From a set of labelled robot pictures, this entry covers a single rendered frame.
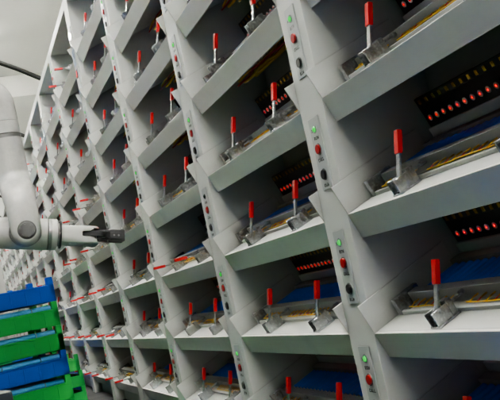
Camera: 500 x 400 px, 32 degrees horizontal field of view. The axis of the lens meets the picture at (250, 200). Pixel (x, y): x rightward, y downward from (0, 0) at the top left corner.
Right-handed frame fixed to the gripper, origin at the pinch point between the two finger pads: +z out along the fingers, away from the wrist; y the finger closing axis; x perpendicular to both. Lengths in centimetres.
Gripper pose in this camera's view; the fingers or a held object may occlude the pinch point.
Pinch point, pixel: (116, 236)
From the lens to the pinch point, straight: 238.3
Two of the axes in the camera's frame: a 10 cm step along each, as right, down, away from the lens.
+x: -0.1, -9.9, 1.6
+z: 9.5, 0.4, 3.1
